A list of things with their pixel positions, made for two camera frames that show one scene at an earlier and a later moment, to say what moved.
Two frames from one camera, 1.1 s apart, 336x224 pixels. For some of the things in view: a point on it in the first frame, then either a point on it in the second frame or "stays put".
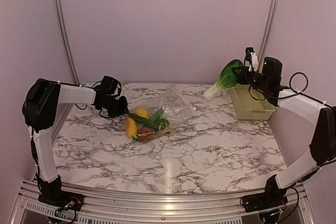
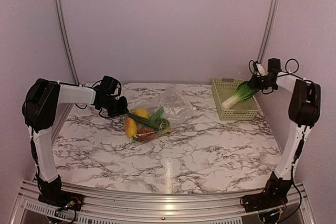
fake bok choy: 227,80 → 244,91
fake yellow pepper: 142,112 stays put
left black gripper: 123,109 stays put
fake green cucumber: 155,120 stays put
